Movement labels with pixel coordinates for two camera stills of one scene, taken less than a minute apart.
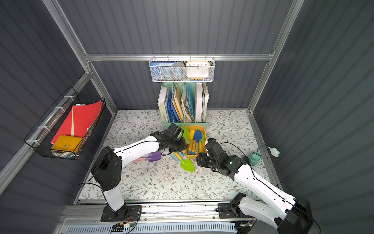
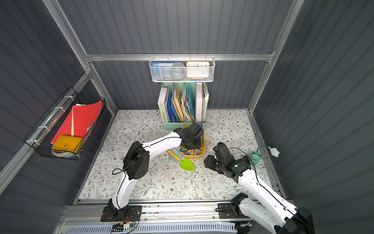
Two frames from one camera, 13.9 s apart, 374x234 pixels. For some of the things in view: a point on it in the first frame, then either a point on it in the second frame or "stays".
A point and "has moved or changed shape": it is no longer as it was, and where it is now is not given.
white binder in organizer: [199, 102] stays
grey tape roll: [177, 70] stays
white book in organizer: [161, 104] stays
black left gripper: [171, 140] to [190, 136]
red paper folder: [79, 119] stays
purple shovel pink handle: [153, 156] has moved or changed shape
